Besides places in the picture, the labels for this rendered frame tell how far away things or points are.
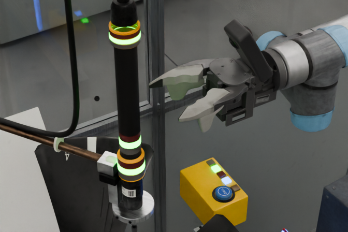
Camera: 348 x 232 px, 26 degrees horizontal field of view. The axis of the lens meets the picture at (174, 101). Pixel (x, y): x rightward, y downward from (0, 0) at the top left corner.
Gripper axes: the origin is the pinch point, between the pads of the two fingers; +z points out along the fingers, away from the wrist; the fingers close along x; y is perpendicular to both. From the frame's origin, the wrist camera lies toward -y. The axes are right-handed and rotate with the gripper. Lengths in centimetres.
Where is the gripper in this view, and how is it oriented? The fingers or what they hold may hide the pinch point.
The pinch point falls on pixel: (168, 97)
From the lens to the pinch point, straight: 115.6
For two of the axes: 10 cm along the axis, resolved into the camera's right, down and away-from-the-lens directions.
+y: 0.0, 7.8, 6.3
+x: -5.0, -5.5, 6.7
